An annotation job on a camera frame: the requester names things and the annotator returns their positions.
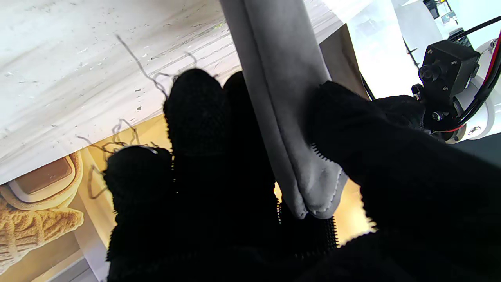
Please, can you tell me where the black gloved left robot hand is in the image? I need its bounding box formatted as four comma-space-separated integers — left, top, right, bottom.
370, 95, 427, 132

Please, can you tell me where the grey felt pouch with strap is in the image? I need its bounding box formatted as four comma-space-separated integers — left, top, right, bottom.
219, 0, 349, 220

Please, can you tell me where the printed living room backdrop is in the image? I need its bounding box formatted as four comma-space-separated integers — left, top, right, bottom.
0, 23, 376, 282

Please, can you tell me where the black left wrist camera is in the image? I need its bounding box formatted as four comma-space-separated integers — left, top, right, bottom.
412, 39, 481, 122

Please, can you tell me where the red black left arm cable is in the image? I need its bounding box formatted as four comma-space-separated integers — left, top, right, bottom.
431, 16, 501, 133

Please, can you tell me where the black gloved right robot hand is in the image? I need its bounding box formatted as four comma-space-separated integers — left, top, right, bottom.
104, 69, 501, 282

